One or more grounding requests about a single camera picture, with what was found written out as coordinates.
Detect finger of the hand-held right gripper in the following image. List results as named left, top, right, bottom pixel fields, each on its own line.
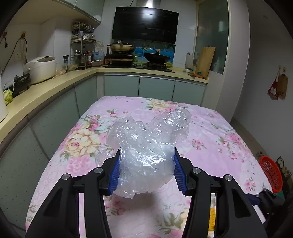
left=247, top=193, right=261, bottom=206
left=256, top=188, right=286, bottom=223

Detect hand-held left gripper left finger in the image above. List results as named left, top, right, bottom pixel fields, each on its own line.
left=25, top=151, right=122, bottom=238

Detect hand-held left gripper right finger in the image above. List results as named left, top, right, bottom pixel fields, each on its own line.
left=173, top=149, right=268, bottom=238

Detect red plastic basket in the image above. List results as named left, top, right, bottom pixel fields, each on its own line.
left=259, top=156, right=283, bottom=193

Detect clear plastic bag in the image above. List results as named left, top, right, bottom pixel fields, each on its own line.
left=96, top=109, right=192, bottom=199

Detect black shoe rack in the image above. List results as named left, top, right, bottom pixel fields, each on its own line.
left=275, top=156, right=290, bottom=183

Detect pink floral blanket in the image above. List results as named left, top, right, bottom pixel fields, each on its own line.
left=25, top=96, right=274, bottom=238

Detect yellow foam mesh sleeve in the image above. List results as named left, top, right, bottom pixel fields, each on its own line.
left=209, top=205, right=217, bottom=231

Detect kitchen counter cabinets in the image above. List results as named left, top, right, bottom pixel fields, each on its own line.
left=0, top=65, right=210, bottom=206

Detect black gas stove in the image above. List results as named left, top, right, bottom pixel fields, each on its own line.
left=131, top=62, right=175, bottom=74

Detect red hanging bag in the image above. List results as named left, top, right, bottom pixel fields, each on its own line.
left=267, top=69, right=280, bottom=100

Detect clear plastic bottle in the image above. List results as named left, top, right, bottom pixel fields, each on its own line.
left=185, top=52, right=194, bottom=70

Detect wooden cutting board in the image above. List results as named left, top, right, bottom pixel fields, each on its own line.
left=194, top=46, right=216, bottom=77

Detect brown paper hanging bag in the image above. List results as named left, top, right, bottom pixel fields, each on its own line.
left=277, top=67, right=288, bottom=99

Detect black portable stove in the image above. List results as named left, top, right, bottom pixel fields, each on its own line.
left=105, top=52, right=134, bottom=67

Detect black wok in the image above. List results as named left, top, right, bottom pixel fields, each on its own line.
left=144, top=49, right=173, bottom=64

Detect blue backsplash panel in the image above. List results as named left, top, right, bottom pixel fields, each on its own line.
left=134, top=39, right=176, bottom=63

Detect black small appliance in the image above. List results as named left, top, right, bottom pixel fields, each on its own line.
left=12, top=73, right=31, bottom=98

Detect white rice cooker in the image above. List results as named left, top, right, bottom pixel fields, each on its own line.
left=25, top=56, right=57, bottom=85

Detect green cabbage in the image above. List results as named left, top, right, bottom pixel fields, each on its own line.
left=3, top=90, right=14, bottom=106

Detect metal spice rack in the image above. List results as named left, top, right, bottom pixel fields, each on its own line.
left=71, top=22, right=97, bottom=69

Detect frosted glass panel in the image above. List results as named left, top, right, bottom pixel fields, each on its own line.
left=193, top=0, right=229, bottom=75

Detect black range hood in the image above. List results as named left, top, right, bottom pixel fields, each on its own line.
left=111, top=0, right=179, bottom=44

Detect grey wall cabinets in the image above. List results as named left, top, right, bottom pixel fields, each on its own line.
left=57, top=0, right=102, bottom=23

